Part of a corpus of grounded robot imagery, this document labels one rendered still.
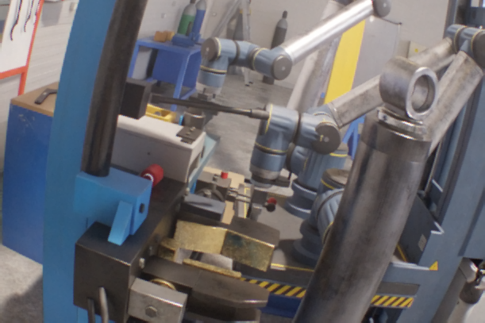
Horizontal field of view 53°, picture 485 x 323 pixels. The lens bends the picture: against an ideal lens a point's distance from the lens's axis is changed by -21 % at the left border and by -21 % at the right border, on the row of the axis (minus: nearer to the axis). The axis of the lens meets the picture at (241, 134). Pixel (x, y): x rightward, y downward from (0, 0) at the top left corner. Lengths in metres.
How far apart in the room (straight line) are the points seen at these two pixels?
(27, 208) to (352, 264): 2.06
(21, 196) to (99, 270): 1.86
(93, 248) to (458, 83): 1.31
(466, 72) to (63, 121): 1.33
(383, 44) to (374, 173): 10.85
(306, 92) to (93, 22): 1.57
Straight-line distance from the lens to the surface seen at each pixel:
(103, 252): 1.29
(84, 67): 1.52
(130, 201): 1.38
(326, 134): 1.91
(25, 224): 3.18
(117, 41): 1.36
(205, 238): 1.80
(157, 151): 1.87
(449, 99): 1.93
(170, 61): 8.47
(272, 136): 1.89
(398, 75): 1.44
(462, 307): 0.75
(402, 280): 2.29
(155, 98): 1.65
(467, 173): 2.35
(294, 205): 2.74
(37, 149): 2.96
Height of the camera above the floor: 1.68
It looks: 13 degrees down
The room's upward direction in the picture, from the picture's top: 14 degrees clockwise
